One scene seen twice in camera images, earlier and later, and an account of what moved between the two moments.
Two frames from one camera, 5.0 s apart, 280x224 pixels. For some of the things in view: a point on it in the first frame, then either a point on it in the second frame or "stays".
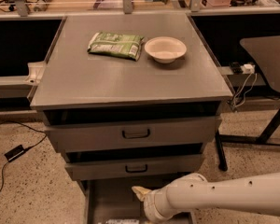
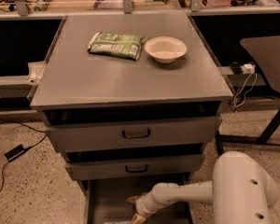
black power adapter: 14,153 stays
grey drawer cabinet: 129,100 stays
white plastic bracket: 35,72 stays
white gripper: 151,202 to 142,206
